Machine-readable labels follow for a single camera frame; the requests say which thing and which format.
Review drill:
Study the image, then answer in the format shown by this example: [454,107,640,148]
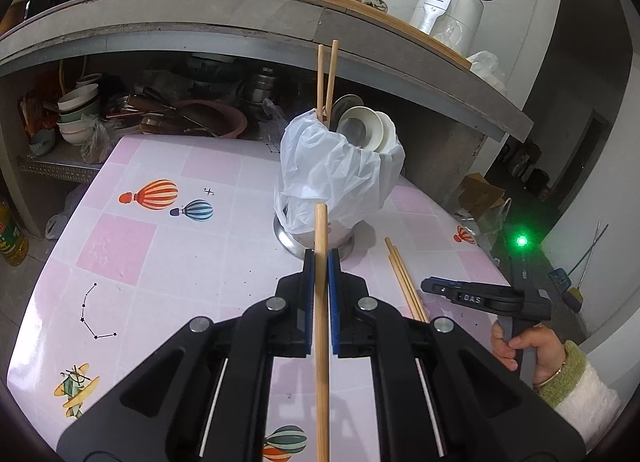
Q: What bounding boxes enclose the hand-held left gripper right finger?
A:
[327,248,586,462]

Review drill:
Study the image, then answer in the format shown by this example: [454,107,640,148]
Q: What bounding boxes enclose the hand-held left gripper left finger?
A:
[57,248,317,462]

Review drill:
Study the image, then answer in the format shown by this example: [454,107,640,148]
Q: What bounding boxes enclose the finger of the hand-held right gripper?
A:
[421,278,523,314]

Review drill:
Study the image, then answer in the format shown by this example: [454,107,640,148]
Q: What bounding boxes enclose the steel utensil holder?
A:
[272,192,356,258]

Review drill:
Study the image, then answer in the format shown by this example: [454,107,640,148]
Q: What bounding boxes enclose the white plastic bag liner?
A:
[274,109,406,233]

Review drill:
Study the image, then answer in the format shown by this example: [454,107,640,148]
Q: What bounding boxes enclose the person's right forearm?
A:
[537,339,626,435]

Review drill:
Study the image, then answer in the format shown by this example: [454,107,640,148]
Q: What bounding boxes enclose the person's right hand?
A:
[491,321,568,388]

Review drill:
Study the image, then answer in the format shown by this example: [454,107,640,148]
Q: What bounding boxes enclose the blue dustpan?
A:
[547,267,585,314]

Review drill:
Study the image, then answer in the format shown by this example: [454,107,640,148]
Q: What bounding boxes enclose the pile of plastic bags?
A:
[470,197,513,253]

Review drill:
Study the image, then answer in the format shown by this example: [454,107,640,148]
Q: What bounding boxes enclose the broom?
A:
[575,224,610,288]

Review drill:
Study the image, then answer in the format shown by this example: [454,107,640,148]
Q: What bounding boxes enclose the cardboard box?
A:
[457,173,506,220]

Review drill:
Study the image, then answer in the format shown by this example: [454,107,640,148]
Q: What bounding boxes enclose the pink plastic basin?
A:
[175,99,248,139]

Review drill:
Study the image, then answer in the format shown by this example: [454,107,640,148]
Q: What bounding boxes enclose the stacked steel pots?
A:
[240,69,281,105]

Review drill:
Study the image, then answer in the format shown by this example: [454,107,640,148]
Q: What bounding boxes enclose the crumpled clear plastic bag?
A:
[467,51,508,95]

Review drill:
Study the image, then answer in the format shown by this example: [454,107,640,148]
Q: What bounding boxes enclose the knotted plastic bag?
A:
[80,114,118,164]

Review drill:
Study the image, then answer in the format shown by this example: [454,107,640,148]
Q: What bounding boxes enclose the white plastic bag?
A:
[46,184,91,240]

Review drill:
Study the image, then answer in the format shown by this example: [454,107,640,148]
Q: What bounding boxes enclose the wooden cutting board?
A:
[235,0,473,68]

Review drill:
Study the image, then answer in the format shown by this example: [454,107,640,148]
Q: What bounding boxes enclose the metal shelf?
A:
[19,154,103,173]

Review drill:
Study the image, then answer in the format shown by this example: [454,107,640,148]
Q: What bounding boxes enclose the concrete kitchen counter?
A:
[0,0,533,143]

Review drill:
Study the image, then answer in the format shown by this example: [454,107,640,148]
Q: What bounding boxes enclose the white kitchen appliance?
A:
[409,0,486,57]

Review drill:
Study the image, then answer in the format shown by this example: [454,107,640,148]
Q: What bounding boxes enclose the stack of white bowls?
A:
[56,73,103,147]

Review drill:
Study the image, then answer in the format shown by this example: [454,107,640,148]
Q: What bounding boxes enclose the green bowl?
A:
[27,127,57,157]

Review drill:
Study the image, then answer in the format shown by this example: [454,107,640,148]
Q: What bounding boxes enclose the cooking oil bottle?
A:
[0,194,29,268]

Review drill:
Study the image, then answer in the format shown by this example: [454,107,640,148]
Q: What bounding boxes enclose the gold bracelet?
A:
[532,357,568,388]

